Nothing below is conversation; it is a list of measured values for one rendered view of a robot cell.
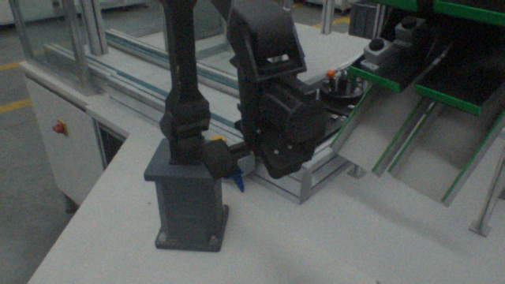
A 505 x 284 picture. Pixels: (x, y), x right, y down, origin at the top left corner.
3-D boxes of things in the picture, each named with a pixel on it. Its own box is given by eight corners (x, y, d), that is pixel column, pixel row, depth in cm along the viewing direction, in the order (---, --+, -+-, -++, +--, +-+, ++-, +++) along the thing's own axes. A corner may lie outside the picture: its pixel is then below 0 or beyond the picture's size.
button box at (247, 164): (237, 181, 108) (237, 161, 105) (185, 151, 120) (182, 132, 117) (256, 170, 112) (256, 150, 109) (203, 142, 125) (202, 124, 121)
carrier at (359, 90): (353, 124, 124) (359, 84, 117) (289, 100, 138) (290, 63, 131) (392, 98, 139) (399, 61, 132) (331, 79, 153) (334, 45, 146)
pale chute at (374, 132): (379, 178, 94) (372, 171, 91) (336, 153, 103) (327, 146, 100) (451, 74, 94) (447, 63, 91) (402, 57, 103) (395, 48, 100)
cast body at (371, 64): (375, 80, 89) (371, 54, 84) (361, 72, 92) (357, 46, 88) (406, 59, 90) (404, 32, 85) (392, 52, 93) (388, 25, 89)
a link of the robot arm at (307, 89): (230, 21, 50) (290, 61, 43) (284, 12, 54) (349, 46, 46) (227, 103, 57) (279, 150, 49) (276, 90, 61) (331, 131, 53)
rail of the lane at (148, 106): (299, 206, 106) (302, 170, 100) (109, 102, 157) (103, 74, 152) (312, 196, 109) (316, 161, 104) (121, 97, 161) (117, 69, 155)
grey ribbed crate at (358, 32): (429, 54, 272) (438, 18, 260) (346, 35, 309) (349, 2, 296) (455, 39, 299) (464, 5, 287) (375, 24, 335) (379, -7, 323)
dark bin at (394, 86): (400, 94, 85) (396, 65, 80) (349, 74, 94) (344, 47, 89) (483, 13, 92) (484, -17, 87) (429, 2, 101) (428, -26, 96)
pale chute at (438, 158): (447, 208, 86) (443, 202, 82) (393, 177, 95) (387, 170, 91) (528, 93, 85) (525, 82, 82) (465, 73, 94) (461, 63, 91)
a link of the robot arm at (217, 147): (188, 112, 57) (206, 136, 53) (306, 72, 63) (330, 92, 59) (197, 156, 63) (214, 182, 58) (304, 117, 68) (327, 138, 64)
